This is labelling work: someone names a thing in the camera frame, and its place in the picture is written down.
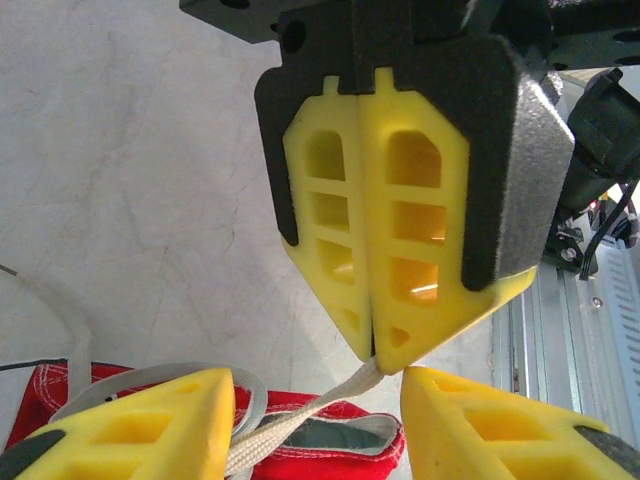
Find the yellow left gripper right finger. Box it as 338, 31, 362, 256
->
402, 366, 640, 480

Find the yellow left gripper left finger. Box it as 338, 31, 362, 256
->
0, 367, 236, 480

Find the white shoelace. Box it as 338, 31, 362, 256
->
0, 264, 389, 476

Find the red canvas sneaker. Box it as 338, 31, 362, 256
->
17, 362, 406, 480

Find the aluminium table rail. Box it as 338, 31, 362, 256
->
492, 239, 640, 451

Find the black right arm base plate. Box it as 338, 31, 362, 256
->
542, 199, 640, 281

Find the perforated grey cable duct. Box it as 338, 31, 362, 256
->
599, 244, 640, 401

